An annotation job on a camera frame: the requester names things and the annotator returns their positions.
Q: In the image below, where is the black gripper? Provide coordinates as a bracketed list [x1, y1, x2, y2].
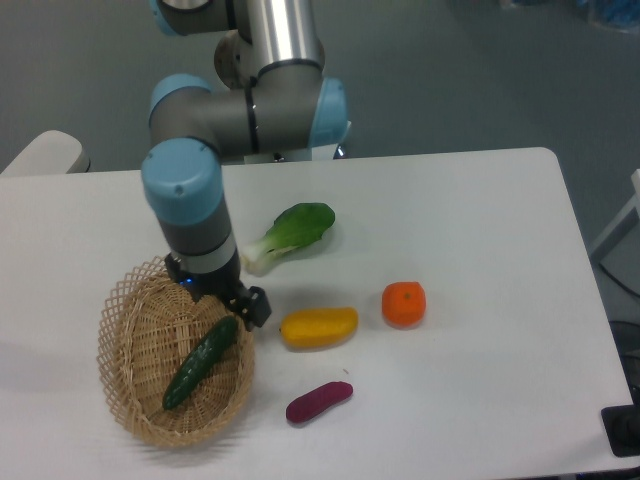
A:
[164, 253, 272, 331]

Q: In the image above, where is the green cucumber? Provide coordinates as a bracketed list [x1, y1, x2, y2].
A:
[162, 316, 238, 411]

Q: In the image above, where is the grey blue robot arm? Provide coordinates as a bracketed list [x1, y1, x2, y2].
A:
[141, 1, 348, 329]

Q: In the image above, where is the woven wicker basket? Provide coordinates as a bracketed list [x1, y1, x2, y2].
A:
[97, 256, 255, 447]

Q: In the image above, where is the yellow mango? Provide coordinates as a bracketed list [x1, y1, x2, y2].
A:
[280, 307, 359, 349]

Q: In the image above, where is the green bok choy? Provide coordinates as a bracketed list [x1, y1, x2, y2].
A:
[240, 202, 336, 275]

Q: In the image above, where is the purple sweet potato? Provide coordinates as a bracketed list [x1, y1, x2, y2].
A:
[285, 381, 354, 425]

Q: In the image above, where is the orange tangerine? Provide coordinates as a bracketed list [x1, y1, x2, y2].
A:
[381, 281, 427, 328]

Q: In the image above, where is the beige chair back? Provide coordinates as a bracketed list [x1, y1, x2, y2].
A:
[1, 130, 91, 177]

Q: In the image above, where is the white furniture leg right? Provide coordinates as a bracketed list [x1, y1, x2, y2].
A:
[588, 169, 639, 263]

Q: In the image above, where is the black device at table edge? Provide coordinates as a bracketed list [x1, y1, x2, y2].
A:
[601, 405, 639, 458]

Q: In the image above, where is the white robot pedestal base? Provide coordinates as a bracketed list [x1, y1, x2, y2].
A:
[213, 29, 352, 165]

